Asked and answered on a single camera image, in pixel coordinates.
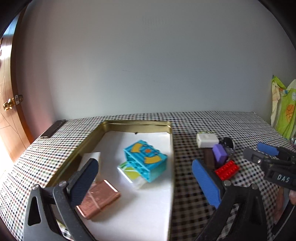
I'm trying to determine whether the brass door knob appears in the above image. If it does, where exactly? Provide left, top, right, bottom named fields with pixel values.
left=3, top=98, right=15, bottom=111

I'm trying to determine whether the green patterned hanging cloth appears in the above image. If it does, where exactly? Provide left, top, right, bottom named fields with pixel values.
left=270, top=76, right=296, bottom=140

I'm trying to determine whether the black round shiny object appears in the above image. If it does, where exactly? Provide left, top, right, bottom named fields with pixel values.
left=219, top=137, right=235, bottom=153

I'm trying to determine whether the purple toy block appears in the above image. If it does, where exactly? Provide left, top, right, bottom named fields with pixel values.
left=212, top=144, right=228, bottom=165

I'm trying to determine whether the cyan toy building block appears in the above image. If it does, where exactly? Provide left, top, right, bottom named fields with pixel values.
left=123, top=140, right=168, bottom=183

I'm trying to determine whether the wooden door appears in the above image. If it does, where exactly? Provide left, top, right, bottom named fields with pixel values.
left=1, top=9, right=34, bottom=162

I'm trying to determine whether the white box red logo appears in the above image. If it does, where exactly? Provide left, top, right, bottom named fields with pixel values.
left=78, top=151, right=102, bottom=183

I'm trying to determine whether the dark brown bar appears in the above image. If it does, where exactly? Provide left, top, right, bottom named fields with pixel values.
left=203, top=148, right=215, bottom=170

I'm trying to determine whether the dark smartphone on table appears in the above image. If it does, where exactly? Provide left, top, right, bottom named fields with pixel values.
left=40, top=120, right=66, bottom=138

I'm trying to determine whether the gold metal tin tray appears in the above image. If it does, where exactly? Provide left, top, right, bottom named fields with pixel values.
left=43, top=119, right=175, bottom=241

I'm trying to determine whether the red toy building block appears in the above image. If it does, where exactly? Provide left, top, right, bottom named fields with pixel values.
left=214, top=160, right=239, bottom=181

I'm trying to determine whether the checkered tablecloth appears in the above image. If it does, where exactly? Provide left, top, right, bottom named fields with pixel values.
left=1, top=111, right=290, bottom=240

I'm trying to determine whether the white rectangular box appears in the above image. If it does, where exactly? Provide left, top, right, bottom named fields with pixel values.
left=196, top=133, right=219, bottom=148

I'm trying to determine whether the copper brown card box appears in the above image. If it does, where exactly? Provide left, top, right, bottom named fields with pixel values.
left=76, top=179, right=121, bottom=220

